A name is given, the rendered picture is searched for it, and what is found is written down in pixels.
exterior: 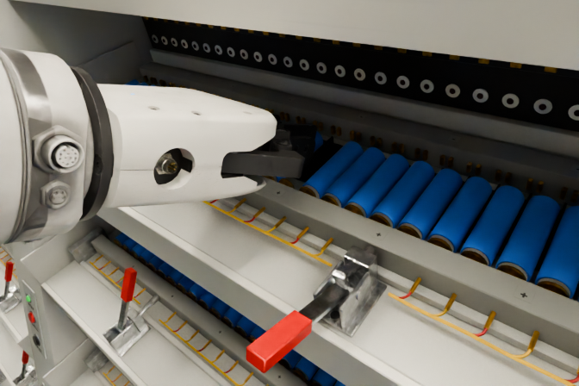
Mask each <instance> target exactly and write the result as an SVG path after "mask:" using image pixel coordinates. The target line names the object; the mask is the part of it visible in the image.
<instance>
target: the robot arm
mask: <svg viewBox="0 0 579 386"><path fill-rule="evenodd" d="M279 122H280V117H279V115H278V114H274V113H270V112H268V111H266V110H264V109H260V108H257V107H254V106H251V105H248V104H245V103H240V102H236V101H234V100H231V99H227V98H225V97H221V96H216V95H212V94H209V93H206V92H202V91H199V90H192V89H186V88H177V87H156V86H138V85H120V84H97V83H96V81H94V80H93V79H92V78H91V76H90V74H89V73H88V72H86V71H85V70H84V69H82V68H78V67H75V66H68V65H67V64H66V63H65V61H64V60H62V59H61V58H59V57H58V56H56V55H53V54H50V53H37V52H30V51H23V50H16V49H9V48H3V47H0V245H2V244H9V243H14V242H19V241H24V242H25V243H29V242H35V241H39V240H42V238H46V237H47V236H53V235H57V234H62V233H67V232H69V231H70V230H72V229H73V228H74V227H75V225H76V224H77V223H78V222H79V221H86V220H89V219H90V218H91V217H93V216H94V215H95V214H96V213H97V212H98V211H99V209H100V208H101V207H105V208H119V207H139V206H153V205H166V204H177V203H186V202H202V201H209V200H216V199H222V198H229V197H234V196H242V195H246V194H249V193H253V192H255V191H258V190H260V189H262V188H263V187H264V186H265V185H266V181H265V180H264V179H263V178H261V177H259V176H272V177H295V178H299V177H301V176H302V168H303V166H305V165H309V163H310V161H311V158H312V155H313V154H314V148H315V136H316V131H317V127H316V126H315V125H313V124H301V123H279ZM256 175H259V176H256Z"/></svg>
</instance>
